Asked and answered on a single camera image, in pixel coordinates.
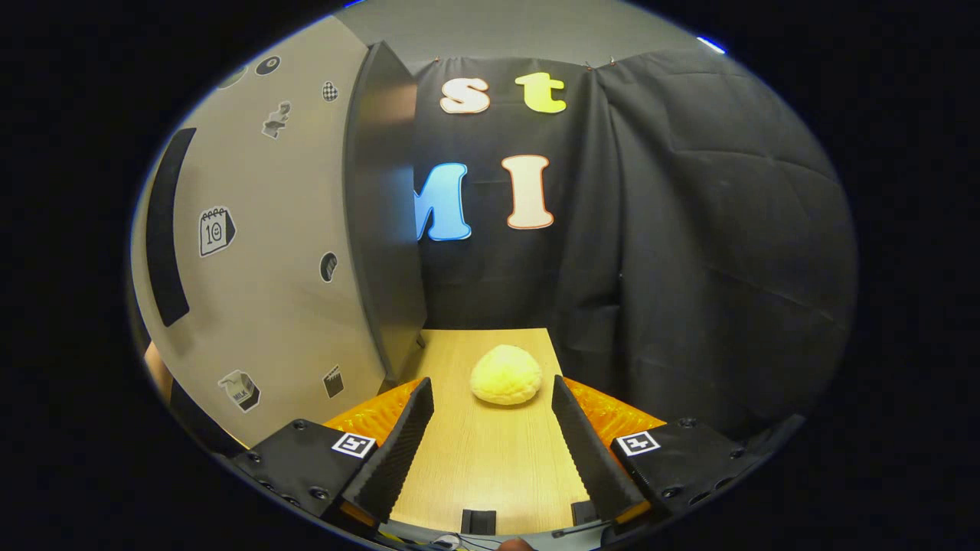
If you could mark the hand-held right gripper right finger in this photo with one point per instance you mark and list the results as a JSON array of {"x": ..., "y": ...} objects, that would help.
[{"x": 589, "y": 459}]

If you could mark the yellow toy bread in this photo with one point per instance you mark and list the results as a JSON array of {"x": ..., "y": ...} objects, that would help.
[{"x": 505, "y": 375}]

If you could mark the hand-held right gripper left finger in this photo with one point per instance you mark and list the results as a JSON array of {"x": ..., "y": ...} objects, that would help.
[{"x": 398, "y": 459}]

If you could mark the white cabinet door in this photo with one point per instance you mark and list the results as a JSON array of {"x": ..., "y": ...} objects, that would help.
[{"x": 276, "y": 306}]

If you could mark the black backdrop cloth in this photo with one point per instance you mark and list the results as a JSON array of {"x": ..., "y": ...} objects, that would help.
[{"x": 689, "y": 268}]

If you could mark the narrow ceiling light panel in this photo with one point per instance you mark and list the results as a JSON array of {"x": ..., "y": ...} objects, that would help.
[{"x": 710, "y": 44}]

